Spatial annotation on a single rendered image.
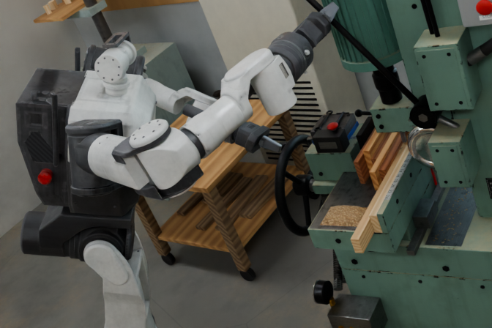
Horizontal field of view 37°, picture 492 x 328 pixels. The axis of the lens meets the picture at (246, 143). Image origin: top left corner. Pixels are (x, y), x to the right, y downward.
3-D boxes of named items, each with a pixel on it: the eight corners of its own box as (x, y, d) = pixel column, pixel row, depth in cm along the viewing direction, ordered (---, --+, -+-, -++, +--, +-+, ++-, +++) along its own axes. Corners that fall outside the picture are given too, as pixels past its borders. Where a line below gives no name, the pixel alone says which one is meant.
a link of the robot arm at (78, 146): (90, 194, 148) (65, 184, 159) (131, 187, 153) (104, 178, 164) (86, 137, 146) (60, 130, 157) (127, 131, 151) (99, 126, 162)
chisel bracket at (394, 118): (386, 122, 188) (378, 94, 184) (440, 120, 180) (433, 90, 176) (377, 139, 183) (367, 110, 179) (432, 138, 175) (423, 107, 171)
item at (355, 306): (345, 314, 199) (337, 293, 196) (388, 319, 192) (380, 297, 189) (334, 337, 194) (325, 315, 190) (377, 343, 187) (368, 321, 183)
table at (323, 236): (365, 114, 225) (359, 98, 222) (464, 109, 208) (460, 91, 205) (280, 247, 184) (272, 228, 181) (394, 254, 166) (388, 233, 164)
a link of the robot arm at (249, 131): (264, 149, 219) (229, 134, 222) (273, 120, 215) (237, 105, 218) (247, 162, 208) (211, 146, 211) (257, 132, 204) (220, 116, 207)
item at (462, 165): (450, 163, 167) (438, 119, 162) (482, 163, 163) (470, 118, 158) (438, 189, 161) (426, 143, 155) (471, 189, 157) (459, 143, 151)
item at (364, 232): (427, 116, 200) (424, 104, 198) (435, 116, 199) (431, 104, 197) (355, 252, 162) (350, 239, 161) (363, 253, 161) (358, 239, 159)
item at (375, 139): (393, 135, 198) (386, 111, 195) (399, 135, 197) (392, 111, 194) (370, 175, 186) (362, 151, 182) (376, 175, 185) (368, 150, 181)
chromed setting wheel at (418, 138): (416, 164, 172) (403, 120, 167) (469, 164, 165) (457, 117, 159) (412, 172, 170) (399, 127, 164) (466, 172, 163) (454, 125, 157)
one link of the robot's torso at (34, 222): (20, 265, 190) (17, 208, 182) (31, 236, 202) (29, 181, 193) (129, 273, 192) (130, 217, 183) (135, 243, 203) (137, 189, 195)
